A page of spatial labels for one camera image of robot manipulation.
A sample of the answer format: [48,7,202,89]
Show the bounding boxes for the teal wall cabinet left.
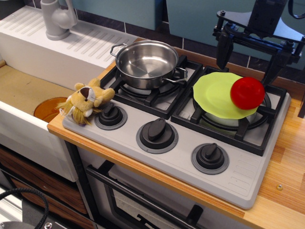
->
[73,0,163,30]

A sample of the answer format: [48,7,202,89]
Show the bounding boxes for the black left burner grate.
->
[101,55,203,119]

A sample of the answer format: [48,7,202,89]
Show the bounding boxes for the white toy sink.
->
[0,6,136,182]

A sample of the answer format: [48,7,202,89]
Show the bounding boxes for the black right stove knob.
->
[191,143,229,175]

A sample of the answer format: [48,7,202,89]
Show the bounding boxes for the black burner grate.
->
[171,66,290,156]
[101,55,203,119]

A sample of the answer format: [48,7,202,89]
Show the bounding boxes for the oven door with handle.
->
[85,160,241,229]

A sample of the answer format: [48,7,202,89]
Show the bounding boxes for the red plastic apple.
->
[230,77,265,110]

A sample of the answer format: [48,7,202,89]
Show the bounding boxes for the black right burner grate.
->
[171,66,290,156]

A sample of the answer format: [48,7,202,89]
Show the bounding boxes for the stainless steel pot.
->
[110,41,188,90]

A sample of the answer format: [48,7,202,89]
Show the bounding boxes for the black left stove knob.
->
[94,103,128,131]

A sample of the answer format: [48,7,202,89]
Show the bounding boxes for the orange plastic bowl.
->
[33,97,67,123]

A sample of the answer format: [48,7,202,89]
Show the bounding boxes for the grey toy stove top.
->
[62,55,292,210]

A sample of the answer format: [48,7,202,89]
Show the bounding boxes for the teal wall cabinet right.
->
[166,0,255,56]

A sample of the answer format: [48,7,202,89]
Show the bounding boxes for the black cable lower left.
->
[0,187,50,229]

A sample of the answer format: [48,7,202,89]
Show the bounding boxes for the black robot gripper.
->
[213,0,305,85]

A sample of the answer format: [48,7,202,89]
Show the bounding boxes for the lime green plate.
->
[193,72,258,119]

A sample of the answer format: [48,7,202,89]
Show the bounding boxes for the grey toy faucet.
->
[41,0,78,41]

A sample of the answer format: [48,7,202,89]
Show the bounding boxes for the stuffed lion toy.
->
[56,78,115,125]

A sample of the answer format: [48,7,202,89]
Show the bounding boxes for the black middle stove knob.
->
[136,118,179,154]

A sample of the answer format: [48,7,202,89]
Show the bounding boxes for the black stove knob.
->
[136,118,179,154]
[94,103,128,131]
[191,143,229,175]

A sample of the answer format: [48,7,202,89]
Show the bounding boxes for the wooden drawer front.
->
[0,146,94,229]

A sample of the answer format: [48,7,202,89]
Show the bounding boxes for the teal wall cabinet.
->
[166,0,255,56]
[73,0,163,30]

